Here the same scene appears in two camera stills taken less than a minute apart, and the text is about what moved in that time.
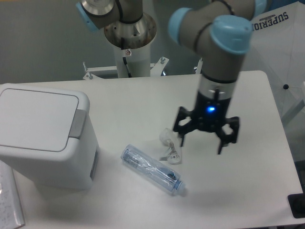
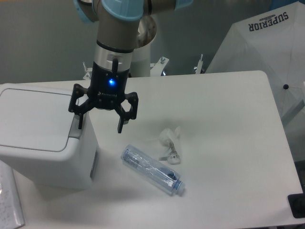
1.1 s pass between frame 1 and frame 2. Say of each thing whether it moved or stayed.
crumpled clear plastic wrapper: stayed
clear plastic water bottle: stayed
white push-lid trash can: stayed
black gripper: moved
